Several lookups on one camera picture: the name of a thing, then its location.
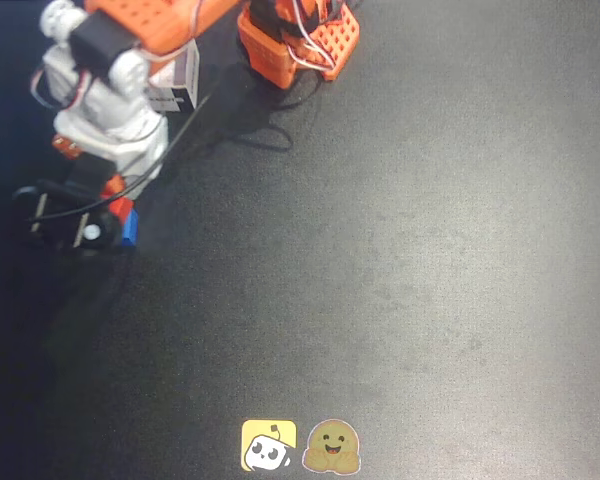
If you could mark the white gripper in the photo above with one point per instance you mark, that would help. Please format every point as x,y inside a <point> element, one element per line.
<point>116,196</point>

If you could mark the red cube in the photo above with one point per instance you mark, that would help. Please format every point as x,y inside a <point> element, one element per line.
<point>122,206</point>

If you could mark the orange and white robot arm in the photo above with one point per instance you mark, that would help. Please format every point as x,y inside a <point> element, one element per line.
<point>170,20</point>

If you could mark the blue cube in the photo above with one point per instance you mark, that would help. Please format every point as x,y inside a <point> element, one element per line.
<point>131,230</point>

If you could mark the white open cardboard box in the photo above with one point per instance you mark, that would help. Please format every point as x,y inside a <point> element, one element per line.
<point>182,75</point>

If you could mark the yellow robot sticker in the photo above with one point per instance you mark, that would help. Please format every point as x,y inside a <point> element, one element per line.
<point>268,445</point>

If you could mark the hugging face emoji sticker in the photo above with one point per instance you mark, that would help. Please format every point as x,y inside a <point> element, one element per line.
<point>331,446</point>

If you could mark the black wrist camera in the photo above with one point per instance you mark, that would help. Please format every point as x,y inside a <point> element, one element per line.
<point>62,200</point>

